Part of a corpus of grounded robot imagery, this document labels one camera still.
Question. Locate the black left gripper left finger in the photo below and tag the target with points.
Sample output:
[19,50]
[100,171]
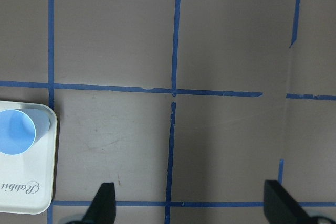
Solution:
[103,207]

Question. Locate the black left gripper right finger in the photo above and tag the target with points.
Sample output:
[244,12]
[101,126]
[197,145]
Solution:
[280,207]

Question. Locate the light blue cup front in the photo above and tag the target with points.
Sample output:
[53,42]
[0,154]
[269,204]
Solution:
[21,129]

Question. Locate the cream plastic tray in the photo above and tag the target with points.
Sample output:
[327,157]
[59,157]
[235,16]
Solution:
[27,179]

